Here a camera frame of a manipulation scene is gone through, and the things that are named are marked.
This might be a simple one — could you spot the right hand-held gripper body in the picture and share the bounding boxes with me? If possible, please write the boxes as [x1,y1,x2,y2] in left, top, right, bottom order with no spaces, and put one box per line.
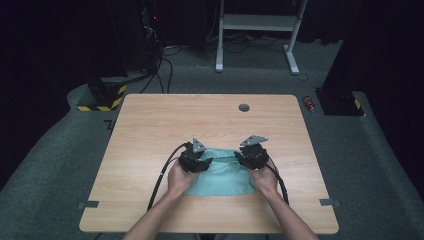
[239,134,270,171]

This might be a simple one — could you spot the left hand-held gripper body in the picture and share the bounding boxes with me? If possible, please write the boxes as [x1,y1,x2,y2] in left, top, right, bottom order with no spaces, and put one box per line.
[177,137,208,174]

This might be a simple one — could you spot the teal cloth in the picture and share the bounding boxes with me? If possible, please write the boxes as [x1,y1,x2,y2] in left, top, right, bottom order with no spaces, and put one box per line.
[183,147,257,198]

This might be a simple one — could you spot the person's left hand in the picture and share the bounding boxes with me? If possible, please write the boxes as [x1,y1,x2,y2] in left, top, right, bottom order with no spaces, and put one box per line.
[166,163,201,200]

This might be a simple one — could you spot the person's right hand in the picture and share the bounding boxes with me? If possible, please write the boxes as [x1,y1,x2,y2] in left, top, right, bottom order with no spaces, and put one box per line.
[247,163,280,200]

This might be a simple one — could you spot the red can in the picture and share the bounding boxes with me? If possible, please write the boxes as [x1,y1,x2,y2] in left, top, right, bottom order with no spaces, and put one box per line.
[302,95,316,113]

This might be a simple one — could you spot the grey tape strip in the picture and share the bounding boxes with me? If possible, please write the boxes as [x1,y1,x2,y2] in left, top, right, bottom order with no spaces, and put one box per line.
[77,200,100,210]
[319,198,342,208]

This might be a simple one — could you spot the black stand base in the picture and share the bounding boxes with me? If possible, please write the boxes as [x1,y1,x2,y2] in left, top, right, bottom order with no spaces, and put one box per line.
[314,87,365,117]

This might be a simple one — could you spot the black stand with striped base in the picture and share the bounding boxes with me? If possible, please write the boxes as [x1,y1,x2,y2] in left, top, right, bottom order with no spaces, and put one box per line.
[77,75,128,113]

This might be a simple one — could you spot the black equipment tower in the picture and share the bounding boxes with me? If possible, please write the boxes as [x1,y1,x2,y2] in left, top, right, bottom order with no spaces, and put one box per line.
[138,0,165,74]

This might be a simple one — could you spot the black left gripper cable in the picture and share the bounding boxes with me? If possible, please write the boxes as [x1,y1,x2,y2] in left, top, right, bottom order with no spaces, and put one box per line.
[146,142,192,212]

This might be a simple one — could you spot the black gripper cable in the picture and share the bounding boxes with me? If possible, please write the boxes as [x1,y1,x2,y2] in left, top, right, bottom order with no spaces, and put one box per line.
[264,155,291,206]
[146,142,192,212]

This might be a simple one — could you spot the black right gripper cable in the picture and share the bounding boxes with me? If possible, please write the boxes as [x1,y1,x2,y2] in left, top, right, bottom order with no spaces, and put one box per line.
[264,155,291,206]

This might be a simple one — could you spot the black floor cables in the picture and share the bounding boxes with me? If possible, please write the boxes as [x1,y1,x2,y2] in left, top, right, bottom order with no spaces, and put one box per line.
[139,46,183,95]

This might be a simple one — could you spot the cables under white stand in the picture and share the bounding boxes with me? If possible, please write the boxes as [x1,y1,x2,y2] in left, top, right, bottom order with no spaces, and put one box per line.
[196,29,291,69]

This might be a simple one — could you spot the white metal stand frame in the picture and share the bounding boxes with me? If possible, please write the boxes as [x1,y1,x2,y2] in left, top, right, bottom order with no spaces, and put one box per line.
[214,0,309,76]

